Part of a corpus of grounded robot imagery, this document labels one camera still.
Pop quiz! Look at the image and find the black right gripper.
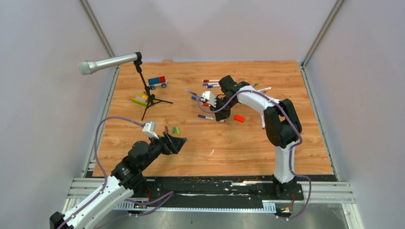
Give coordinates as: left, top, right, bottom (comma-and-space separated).
210, 96, 237, 121

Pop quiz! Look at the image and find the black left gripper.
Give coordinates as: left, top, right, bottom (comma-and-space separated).
140, 131, 187, 170

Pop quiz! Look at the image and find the brown cap marker pen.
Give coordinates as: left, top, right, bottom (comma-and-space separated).
261, 115, 266, 129

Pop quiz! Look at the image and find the dark blue cap marker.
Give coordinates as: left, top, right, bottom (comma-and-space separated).
198, 114, 225, 122

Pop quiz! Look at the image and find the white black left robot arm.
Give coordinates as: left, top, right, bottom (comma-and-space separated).
50, 132, 187, 229

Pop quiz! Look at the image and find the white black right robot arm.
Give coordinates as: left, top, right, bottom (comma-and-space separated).
202, 75, 302, 199

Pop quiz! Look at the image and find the orange red eraser block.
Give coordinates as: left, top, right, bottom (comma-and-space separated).
234, 115, 245, 123

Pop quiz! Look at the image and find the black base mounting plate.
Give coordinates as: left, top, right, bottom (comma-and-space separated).
132, 175, 304, 209

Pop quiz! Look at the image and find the orange cap white marker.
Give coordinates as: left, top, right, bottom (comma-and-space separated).
258, 87, 272, 93

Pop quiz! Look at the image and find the green pink yellow block stack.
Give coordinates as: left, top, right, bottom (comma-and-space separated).
131, 94, 148, 107

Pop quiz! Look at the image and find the blue red toy truck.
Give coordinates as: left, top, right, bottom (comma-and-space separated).
147, 76, 168, 90

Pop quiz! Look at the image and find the silver microphone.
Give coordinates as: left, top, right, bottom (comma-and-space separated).
78, 52, 142, 75

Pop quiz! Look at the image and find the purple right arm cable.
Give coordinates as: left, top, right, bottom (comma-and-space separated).
197, 90, 313, 221

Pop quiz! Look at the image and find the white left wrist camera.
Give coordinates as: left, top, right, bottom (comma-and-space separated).
142, 121, 160, 139

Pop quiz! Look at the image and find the slotted grey cable duct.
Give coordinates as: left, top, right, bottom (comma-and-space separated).
114, 199, 277, 214

